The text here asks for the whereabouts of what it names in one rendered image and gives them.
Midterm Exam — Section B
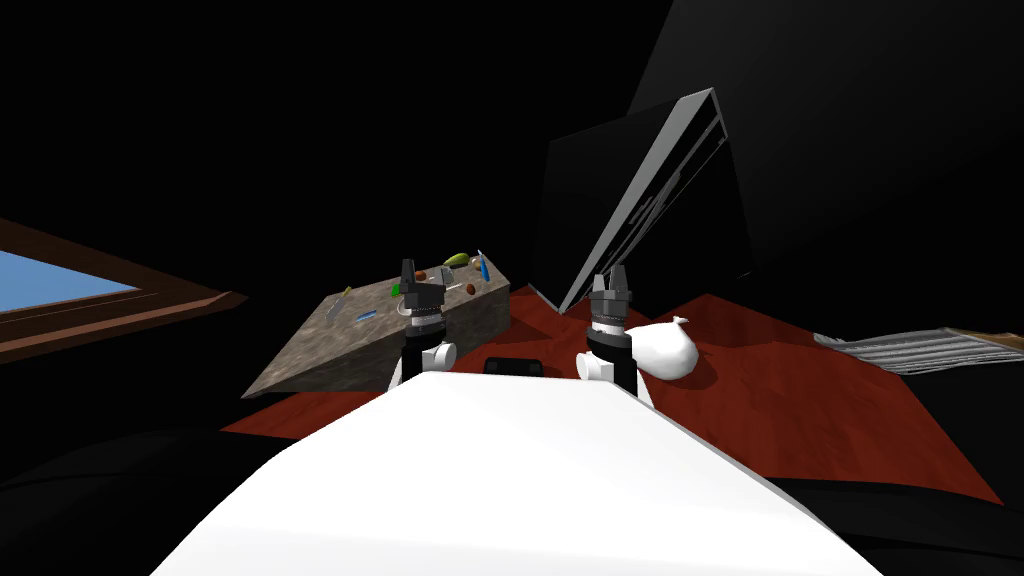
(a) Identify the black cabinet with grey door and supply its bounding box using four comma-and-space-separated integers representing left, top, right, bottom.
527, 87, 754, 316

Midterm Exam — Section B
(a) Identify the brown stone table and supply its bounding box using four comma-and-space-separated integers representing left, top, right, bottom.
240, 256, 513, 400

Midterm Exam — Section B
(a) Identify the grey ribbed panel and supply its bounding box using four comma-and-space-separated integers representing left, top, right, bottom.
813, 327, 1024, 377

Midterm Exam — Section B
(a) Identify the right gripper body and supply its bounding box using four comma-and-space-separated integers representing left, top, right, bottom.
588, 291, 634, 323

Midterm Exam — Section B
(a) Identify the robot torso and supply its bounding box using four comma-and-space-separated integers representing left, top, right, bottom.
150, 356, 883, 576

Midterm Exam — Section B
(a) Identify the white sack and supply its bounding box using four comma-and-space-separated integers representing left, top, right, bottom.
623, 315, 700, 382

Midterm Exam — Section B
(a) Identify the brown framed window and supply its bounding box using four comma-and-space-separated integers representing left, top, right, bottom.
0, 216, 249, 366

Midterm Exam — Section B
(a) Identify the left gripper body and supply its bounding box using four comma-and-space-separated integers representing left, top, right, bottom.
399, 279, 446, 315

